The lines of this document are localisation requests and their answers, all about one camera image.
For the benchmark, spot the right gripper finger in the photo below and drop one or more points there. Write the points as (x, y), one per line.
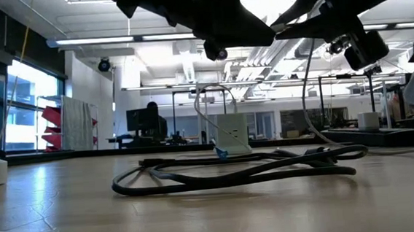
(305, 8)
(325, 29)

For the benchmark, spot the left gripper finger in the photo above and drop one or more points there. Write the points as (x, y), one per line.
(237, 29)

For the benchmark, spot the black ceiling spotlight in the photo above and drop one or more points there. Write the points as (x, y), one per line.
(104, 65)
(221, 54)

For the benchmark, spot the white outlet cube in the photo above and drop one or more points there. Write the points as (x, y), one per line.
(233, 128)

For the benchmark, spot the overhead light bar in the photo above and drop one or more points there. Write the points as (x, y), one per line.
(92, 40)

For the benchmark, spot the black computer monitor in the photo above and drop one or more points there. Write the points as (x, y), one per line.
(136, 120)

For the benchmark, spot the grey hanging cloth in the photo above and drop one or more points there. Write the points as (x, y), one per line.
(77, 125)

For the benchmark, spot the red shelf rack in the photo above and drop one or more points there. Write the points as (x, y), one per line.
(51, 116)

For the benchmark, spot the black ceiling camera cluster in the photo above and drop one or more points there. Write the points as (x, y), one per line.
(335, 47)

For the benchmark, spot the silver ventilation duct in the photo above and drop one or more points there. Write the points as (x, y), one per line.
(308, 50)

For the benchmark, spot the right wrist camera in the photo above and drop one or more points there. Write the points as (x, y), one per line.
(367, 50)

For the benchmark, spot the black robot station frame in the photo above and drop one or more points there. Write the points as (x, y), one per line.
(343, 76)
(176, 93)

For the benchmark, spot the black table frame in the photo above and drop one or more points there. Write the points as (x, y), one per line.
(85, 154)

